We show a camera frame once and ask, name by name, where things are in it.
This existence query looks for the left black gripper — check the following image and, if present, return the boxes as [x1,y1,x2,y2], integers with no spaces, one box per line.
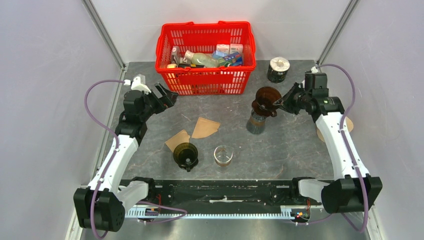
[139,83,178,122]

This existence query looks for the brown dripper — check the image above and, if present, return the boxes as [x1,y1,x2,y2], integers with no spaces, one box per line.
[251,86,282,117]

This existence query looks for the brown paper coffee filter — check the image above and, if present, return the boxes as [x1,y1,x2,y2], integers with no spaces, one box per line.
[191,117,221,139]

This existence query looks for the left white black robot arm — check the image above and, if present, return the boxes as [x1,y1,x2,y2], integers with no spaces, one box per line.
[73,83,179,239]

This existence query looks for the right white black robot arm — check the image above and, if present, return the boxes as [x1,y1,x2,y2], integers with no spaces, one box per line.
[273,83,383,214]

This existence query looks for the dark dripper on table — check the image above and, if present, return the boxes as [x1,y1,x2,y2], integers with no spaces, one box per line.
[173,142,199,172]

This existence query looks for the black wrapped paper roll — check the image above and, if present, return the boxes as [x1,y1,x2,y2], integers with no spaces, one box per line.
[267,56,290,83]

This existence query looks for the small grey pouch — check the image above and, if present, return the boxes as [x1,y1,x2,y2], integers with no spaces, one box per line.
[171,45,180,65]

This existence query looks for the clear plastic bottle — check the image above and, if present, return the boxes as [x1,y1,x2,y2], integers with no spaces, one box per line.
[184,50,220,68]

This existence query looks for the red plastic shopping basket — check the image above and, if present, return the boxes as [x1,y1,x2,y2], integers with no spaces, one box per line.
[155,21,256,96]

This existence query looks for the blue green box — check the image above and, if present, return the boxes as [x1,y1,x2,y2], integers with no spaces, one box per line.
[212,50,243,67]

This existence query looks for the white pink carton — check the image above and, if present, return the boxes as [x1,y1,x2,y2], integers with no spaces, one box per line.
[216,44,230,55]
[229,43,244,55]

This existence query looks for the small clear glass beaker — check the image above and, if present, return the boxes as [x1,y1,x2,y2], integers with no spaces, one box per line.
[213,145,234,167]

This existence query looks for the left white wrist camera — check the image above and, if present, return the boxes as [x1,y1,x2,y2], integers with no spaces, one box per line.
[124,74,152,95]

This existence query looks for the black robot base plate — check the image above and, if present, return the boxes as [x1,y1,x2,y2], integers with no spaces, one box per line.
[145,179,317,215]

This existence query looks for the slotted white cable duct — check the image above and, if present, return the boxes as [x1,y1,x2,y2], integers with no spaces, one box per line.
[124,206,295,220]

